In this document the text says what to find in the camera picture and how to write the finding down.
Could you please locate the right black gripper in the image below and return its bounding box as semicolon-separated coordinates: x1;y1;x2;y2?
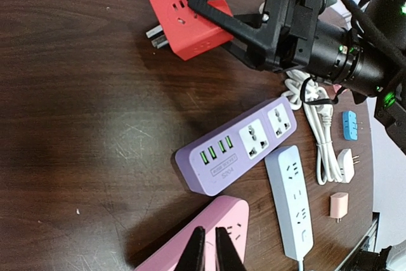
188;0;392;95

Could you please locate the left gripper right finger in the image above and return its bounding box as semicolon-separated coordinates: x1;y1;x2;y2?
216;227;246;271

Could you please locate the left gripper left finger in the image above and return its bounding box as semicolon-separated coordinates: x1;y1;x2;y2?
176;227;206;271

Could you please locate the red cube socket adapter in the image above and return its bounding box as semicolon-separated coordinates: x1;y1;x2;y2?
146;0;233;61

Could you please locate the purple power strip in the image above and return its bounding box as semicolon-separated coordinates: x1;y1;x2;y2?
175;96;297;196

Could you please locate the light blue power strip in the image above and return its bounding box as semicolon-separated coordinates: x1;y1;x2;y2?
265;145;313;261

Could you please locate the blue plug adapter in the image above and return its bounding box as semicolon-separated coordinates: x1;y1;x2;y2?
342;110;358;141

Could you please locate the light pink usb charger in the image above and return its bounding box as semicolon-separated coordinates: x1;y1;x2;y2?
329;192;349;223

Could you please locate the pink plug adapter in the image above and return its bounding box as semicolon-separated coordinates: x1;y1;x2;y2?
331;84;346;98

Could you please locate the white cube plug adapter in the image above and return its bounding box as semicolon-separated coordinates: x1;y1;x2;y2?
337;149;359;183

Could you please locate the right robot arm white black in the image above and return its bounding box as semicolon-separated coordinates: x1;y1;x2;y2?
188;0;405;149

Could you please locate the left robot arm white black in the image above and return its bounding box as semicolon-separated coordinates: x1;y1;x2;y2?
175;226;405;270

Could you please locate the pink triangular power strip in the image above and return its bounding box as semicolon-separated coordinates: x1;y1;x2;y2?
136;195;250;270

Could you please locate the white coiled cable purple strip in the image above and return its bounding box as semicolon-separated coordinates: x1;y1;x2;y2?
281;70;318;111

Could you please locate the white cable of orange strip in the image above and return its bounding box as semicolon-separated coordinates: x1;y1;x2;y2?
301;77;345;185

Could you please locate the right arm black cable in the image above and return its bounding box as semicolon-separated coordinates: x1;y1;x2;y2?
313;0;406;69

